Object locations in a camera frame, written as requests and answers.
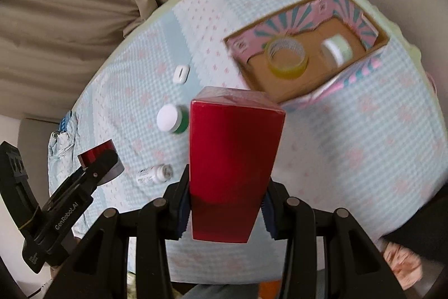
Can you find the red rectangular box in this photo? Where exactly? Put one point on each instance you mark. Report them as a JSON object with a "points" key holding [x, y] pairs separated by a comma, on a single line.
{"points": [[231, 152]]}

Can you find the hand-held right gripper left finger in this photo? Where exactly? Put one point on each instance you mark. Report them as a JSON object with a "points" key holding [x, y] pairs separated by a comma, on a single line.
{"points": [[182, 215]]}

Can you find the green jar with white lid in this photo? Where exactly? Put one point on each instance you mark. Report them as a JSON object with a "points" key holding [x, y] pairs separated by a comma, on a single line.
{"points": [[169, 117]]}

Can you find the small blue packet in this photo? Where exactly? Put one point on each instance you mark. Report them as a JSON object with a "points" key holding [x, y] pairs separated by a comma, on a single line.
{"points": [[65, 122]]}

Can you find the white and green tape roll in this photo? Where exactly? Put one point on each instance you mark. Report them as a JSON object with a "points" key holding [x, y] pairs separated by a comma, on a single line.
{"points": [[338, 46]]}

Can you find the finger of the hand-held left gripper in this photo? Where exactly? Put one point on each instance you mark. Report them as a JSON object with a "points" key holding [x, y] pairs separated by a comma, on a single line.
{"points": [[101, 166]]}

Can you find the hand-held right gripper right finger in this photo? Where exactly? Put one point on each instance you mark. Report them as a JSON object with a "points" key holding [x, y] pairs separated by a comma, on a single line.
{"points": [[268, 215]]}

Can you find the small white bottle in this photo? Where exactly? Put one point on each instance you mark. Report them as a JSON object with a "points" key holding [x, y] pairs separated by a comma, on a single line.
{"points": [[152, 174]]}

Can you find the patterned cardboard box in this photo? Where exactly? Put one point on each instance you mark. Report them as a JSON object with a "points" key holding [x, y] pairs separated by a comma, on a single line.
{"points": [[315, 43]]}

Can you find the light blue checked tablecloth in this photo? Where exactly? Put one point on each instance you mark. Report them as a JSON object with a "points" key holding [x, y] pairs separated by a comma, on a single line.
{"points": [[350, 145]]}

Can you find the beige curtain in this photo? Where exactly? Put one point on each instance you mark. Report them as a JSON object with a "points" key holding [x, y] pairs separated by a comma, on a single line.
{"points": [[70, 22]]}

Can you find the small white case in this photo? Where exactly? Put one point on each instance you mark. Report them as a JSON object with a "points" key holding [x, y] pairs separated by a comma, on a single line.
{"points": [[181, 73]]}

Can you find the yellow tape roll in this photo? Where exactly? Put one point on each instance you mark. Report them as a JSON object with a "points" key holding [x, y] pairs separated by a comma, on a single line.
{"points": [[290, 73]]}

